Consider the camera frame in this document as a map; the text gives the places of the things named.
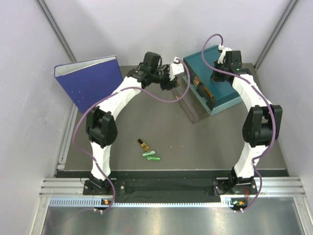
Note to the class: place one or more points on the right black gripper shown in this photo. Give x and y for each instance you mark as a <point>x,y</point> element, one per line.
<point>213,77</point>

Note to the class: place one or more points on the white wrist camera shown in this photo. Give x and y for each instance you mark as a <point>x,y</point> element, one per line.
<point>222,50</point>
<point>176,68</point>

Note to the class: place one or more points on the green lip balm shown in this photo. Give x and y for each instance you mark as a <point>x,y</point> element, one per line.
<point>153,158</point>
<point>148,153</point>

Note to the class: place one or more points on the slotted cable duct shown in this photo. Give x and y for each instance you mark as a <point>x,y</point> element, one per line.
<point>98,202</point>

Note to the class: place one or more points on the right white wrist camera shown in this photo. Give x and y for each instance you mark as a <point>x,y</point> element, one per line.
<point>222,50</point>

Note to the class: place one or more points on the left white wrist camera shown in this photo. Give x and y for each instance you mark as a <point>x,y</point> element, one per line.
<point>176,68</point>

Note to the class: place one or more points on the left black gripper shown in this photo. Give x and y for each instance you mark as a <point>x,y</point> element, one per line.
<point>167,69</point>

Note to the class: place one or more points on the lower green lip balm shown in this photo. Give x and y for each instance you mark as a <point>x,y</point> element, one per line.
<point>153,158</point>

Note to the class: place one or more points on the blue ring binder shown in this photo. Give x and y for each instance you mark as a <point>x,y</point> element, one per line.
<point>88,82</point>

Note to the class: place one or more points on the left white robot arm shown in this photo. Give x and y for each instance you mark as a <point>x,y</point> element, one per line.
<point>100,122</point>

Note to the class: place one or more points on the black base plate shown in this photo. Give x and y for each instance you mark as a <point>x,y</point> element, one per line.
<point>144,187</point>

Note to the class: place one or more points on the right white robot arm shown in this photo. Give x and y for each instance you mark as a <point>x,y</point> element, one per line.
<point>262,124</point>

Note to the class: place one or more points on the upper green lip balm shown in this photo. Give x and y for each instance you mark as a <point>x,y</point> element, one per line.
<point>148,153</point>

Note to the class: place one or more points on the gold black lipstick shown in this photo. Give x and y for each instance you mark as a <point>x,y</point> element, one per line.
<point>143,145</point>
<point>171,85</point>

